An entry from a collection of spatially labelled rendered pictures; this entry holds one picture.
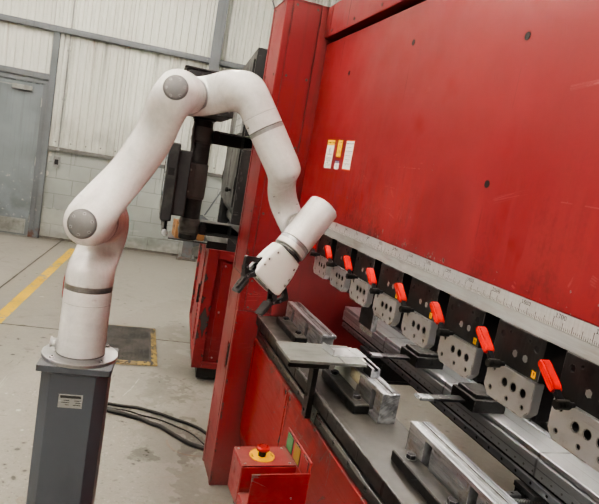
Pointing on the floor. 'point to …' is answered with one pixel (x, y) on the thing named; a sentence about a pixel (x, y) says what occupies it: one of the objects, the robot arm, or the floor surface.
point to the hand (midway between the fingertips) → (249, 300)
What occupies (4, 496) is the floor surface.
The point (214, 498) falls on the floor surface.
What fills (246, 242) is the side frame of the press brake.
